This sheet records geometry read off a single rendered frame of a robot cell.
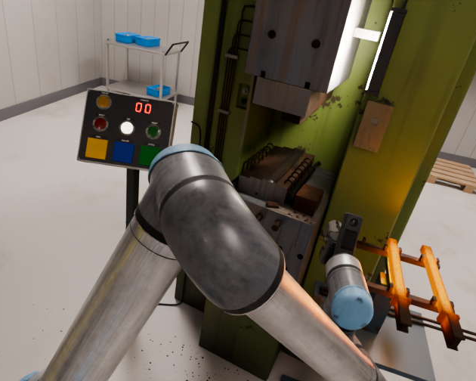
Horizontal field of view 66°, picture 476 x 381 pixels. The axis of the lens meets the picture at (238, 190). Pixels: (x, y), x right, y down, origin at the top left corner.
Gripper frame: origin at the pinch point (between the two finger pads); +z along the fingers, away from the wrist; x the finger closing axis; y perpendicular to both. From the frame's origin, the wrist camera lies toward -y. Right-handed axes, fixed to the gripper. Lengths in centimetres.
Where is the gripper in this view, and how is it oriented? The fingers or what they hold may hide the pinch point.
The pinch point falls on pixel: (335, 221)
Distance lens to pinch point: 116.2
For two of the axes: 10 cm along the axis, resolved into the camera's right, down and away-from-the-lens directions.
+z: 1.1, -4.3, 9.0
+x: 9.5, 3.0, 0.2
